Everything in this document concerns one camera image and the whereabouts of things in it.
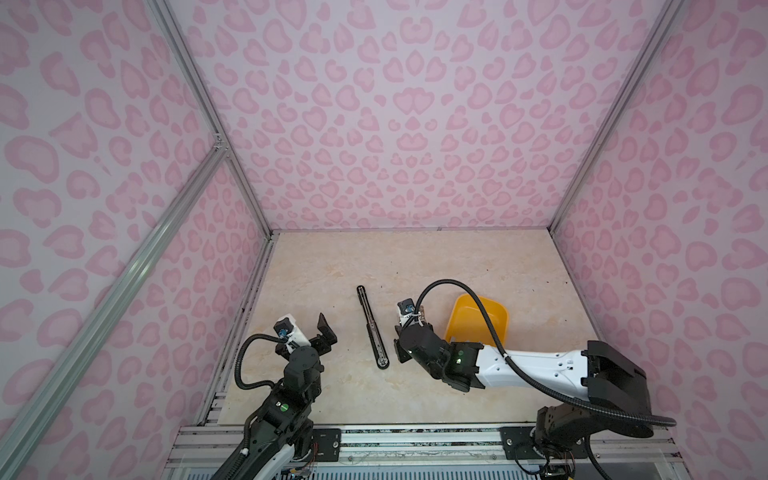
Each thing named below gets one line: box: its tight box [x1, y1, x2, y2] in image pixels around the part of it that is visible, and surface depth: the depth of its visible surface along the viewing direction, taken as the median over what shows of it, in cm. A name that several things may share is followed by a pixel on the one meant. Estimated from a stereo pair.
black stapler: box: [356, 285, 390, 370], surface depth 94 cm
